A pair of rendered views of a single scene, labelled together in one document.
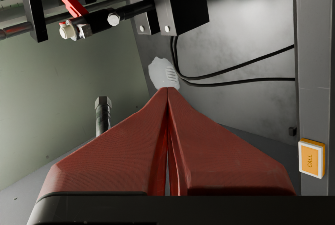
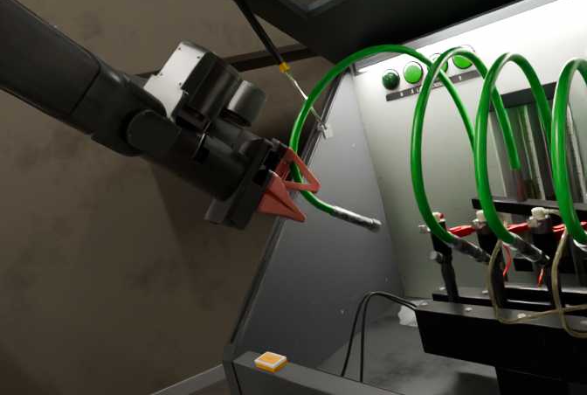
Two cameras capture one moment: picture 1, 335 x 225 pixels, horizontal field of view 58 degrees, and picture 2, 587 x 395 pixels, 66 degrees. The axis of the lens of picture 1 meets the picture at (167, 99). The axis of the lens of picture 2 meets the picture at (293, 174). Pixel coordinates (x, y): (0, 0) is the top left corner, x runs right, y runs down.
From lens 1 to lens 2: 43 cm
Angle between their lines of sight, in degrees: 33
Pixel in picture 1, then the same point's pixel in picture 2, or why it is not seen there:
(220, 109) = (357, 349)
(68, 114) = (412, 206)
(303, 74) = (327, 376)
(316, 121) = (293, 373)
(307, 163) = (268, 356)
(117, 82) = (433, 265)
